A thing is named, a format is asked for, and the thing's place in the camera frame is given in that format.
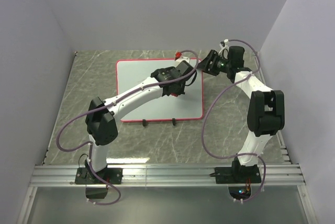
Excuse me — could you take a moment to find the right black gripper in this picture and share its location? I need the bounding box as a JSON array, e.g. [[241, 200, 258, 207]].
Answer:
[[195, 50, 231, 76]]

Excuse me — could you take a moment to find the red framed whiteboard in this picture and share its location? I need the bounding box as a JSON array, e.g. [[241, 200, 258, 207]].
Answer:
[[116, 59, 204, 122]]

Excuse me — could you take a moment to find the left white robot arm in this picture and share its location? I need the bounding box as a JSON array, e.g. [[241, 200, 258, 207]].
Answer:
[[85, 57, 195, 183]]

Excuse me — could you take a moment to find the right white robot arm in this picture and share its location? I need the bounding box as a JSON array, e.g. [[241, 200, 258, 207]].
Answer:
[[198, 46, 285, 184]]

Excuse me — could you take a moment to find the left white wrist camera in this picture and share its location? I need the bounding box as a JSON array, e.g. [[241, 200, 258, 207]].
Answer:
[[174, 51, 190, 63]]

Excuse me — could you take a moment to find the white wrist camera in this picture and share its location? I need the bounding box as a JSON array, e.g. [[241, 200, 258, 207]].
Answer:
[[174, 51, 190, 63], [218, 39, 229, 59]]

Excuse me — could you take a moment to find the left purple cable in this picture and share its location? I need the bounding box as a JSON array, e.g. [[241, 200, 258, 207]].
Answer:
[[56, 49, 200, 206]]

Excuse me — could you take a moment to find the purple cable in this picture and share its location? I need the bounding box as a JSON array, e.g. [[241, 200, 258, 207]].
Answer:
[[56, 49, 200, 206], [202, 38, 267, 204]]

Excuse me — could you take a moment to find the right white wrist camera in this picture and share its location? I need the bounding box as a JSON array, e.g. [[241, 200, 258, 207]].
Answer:
[[218, 39, 229, 59]]

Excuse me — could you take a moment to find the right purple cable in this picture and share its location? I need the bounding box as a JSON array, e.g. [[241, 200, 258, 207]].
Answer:
[[202, 38, 267, 204]]

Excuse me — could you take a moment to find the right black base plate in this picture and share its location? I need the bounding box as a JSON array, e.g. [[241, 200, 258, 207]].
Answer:
[[209, 166, 262, 184]]

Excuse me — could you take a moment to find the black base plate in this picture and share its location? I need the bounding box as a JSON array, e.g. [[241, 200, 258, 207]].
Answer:
[[209, 166, 262, 184], [74, 167, 123, 185]]

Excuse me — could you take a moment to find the aluminium front rail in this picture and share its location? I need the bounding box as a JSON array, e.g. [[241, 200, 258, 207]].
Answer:
[[29, 164, 305, 188]]

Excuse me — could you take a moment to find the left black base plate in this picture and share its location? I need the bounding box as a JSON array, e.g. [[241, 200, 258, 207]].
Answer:
[[74, 167, 123, 185]]

